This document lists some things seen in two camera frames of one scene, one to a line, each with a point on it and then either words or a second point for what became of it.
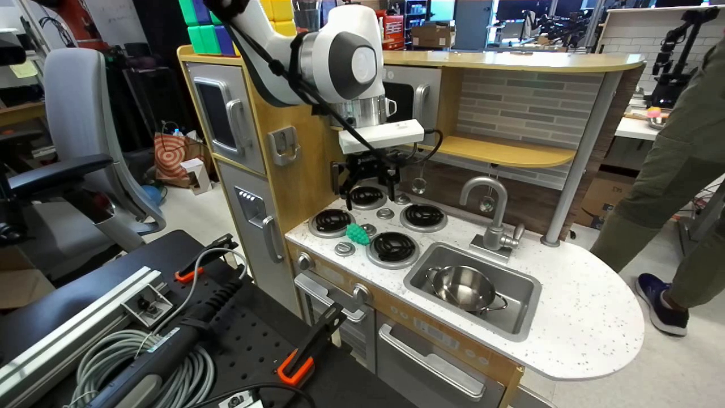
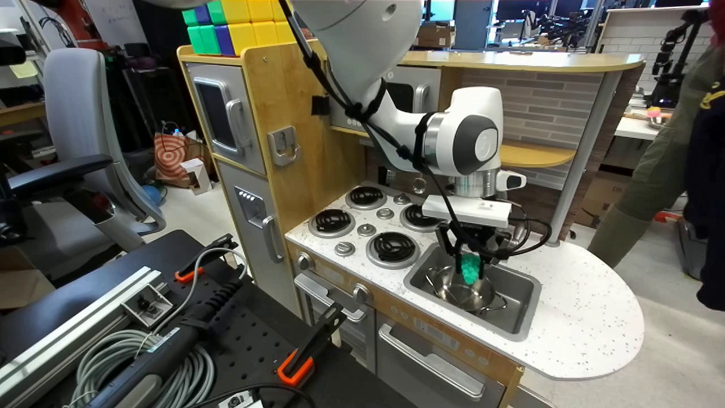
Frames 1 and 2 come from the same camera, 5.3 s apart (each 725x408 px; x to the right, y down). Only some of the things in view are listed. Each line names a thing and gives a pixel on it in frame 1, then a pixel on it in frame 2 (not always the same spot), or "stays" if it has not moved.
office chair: [83, 199] stays
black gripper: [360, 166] to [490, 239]
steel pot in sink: [465, 288] stays
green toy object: [360, 234] to [469, 268]
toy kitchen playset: [483, 268] stays
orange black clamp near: [304, 365] stays
